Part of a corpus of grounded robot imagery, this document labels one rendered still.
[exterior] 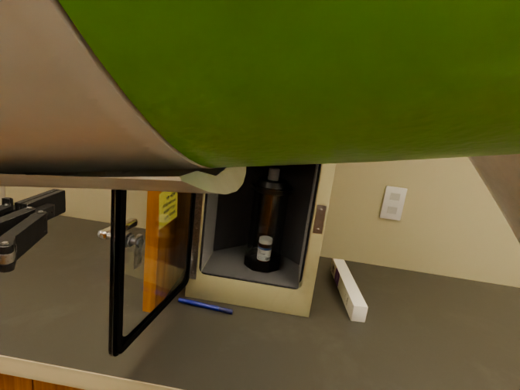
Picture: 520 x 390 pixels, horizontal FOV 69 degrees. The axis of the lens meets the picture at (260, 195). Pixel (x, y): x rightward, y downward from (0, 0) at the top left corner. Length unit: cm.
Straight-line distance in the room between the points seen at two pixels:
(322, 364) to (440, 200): 75
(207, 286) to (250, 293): 11
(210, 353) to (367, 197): 76
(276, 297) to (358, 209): 51
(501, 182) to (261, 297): 79
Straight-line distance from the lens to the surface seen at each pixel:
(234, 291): 98
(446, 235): 145
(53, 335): 92
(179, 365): 82
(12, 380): 97
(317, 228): 89
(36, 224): 45
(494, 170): 24
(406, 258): 144
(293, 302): 98
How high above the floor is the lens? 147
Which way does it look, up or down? 15 degrees down
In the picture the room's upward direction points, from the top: 7 degrees clockwise
